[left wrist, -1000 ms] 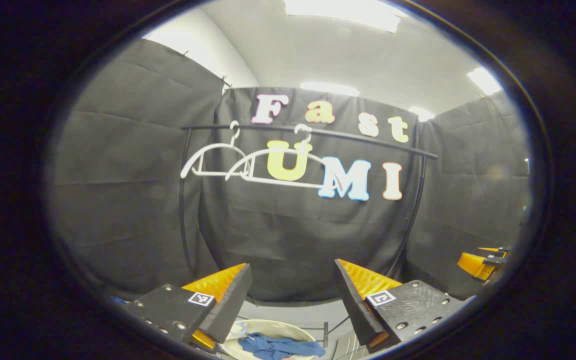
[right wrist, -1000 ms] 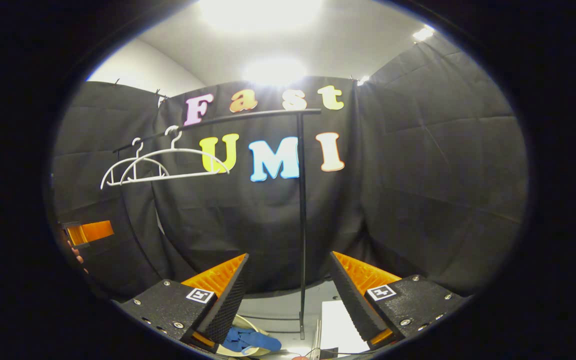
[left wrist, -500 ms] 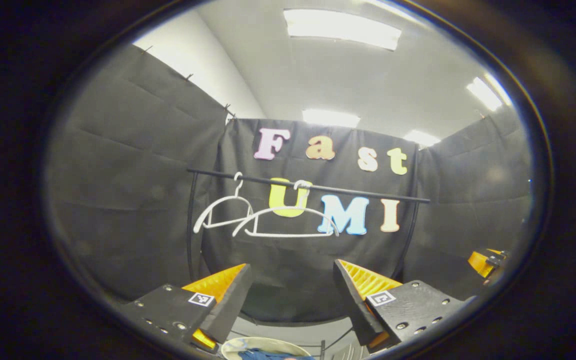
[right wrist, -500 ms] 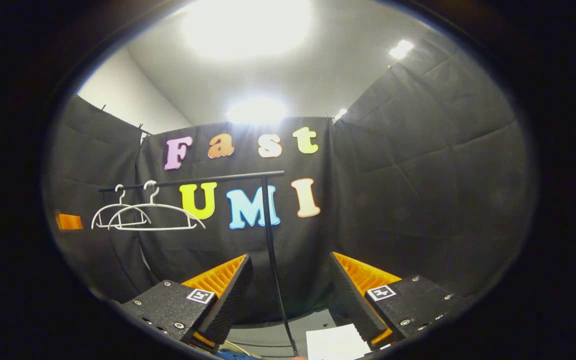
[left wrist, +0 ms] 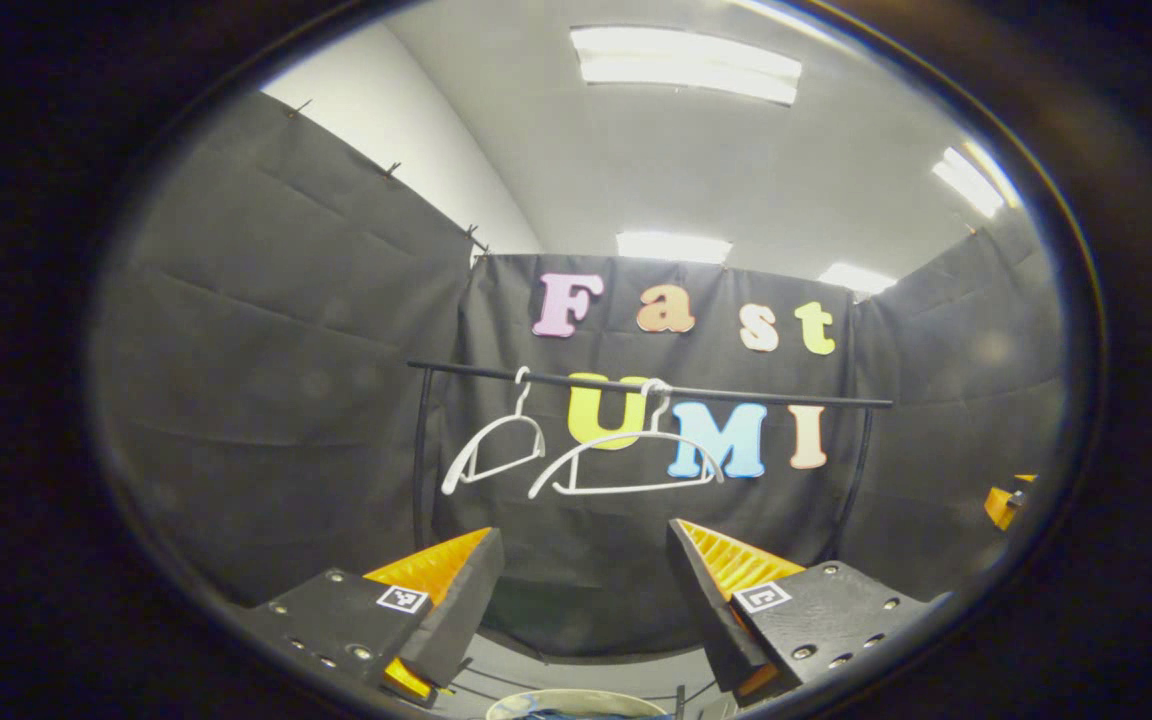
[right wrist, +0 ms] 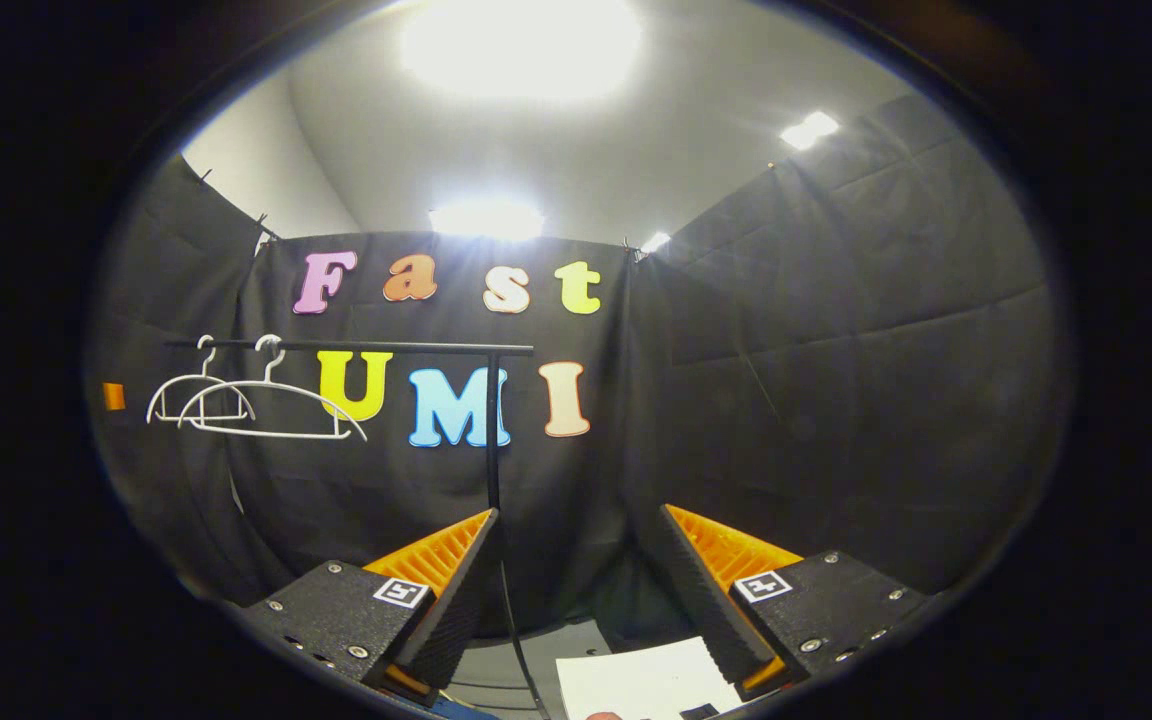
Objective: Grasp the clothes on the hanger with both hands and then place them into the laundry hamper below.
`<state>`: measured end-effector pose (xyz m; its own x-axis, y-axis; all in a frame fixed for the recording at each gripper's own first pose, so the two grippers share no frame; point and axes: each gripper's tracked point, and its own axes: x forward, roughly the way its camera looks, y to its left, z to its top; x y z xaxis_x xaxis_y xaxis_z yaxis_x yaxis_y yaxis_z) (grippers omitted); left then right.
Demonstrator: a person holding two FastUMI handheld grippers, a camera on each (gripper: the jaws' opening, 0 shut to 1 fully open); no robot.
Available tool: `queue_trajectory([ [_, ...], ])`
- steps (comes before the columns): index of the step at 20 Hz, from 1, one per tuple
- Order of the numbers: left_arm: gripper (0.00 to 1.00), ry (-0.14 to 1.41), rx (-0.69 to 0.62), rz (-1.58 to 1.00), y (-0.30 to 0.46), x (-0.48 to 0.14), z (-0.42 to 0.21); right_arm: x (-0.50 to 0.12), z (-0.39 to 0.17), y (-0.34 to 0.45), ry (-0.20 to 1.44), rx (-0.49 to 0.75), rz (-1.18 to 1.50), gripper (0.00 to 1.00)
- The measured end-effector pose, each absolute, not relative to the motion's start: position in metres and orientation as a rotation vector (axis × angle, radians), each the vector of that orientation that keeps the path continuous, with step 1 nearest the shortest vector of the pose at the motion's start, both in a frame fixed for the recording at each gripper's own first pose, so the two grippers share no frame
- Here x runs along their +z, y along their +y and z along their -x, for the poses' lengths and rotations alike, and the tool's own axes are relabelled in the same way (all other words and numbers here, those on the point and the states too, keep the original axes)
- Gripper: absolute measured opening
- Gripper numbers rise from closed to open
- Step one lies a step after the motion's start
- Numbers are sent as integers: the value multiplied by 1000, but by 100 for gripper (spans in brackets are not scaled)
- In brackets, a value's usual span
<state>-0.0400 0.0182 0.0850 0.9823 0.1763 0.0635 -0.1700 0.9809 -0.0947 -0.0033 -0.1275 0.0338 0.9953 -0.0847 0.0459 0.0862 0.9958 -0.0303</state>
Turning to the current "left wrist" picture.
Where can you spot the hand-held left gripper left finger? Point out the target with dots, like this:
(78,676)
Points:
(466,610)

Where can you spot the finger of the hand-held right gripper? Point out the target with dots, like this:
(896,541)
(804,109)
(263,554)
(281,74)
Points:
(1001,505)

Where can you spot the blue jacket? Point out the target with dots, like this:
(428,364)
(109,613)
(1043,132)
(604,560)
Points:
(576,715)

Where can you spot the black backdrop cloth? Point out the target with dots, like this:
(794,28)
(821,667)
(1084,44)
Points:
(236,420)

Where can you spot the beige laundry hamper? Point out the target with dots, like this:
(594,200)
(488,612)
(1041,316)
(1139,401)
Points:
(536,700)

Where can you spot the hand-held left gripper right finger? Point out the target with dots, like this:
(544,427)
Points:
(711,610)

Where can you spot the black clothes rack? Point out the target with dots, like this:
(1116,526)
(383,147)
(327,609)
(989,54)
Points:
(776,396)

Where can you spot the white plastic hanger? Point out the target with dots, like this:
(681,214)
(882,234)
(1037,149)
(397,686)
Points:
(626,435)
(520,405)

